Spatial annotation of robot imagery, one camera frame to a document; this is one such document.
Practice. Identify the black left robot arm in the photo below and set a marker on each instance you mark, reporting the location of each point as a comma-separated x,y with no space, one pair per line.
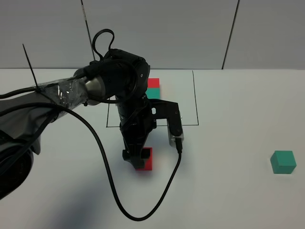
25,113

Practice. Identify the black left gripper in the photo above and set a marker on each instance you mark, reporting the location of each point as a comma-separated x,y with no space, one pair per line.
136,122

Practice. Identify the red template block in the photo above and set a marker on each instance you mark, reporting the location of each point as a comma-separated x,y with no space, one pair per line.
153,83

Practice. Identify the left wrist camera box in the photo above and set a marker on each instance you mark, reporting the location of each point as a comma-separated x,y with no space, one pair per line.
169,111

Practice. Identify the black cable tie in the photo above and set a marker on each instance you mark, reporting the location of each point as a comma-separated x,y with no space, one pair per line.
31,69

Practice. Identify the green template block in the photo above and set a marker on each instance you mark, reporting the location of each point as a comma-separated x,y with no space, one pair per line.
153,93

